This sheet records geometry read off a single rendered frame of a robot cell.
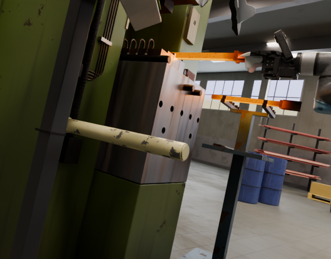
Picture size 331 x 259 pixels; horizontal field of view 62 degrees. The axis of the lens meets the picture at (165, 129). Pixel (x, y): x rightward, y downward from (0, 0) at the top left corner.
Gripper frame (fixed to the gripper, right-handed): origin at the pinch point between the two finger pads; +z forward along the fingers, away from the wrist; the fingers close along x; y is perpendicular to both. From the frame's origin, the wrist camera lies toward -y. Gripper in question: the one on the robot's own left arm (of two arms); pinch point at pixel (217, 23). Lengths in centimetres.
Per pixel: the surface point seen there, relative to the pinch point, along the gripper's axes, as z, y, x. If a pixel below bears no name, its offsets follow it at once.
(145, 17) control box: -0.6, -17.2, -8.5
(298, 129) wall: -119, -362, 1014
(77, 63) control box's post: 17.0, -18.2, -22.9
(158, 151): 32.6, -9.1, -1.5
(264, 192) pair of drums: 76, -155, 384
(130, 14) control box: 1.0, -16.8, -13.3
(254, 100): 1, -29, 75
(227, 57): -6.0, -20.5, 34.0
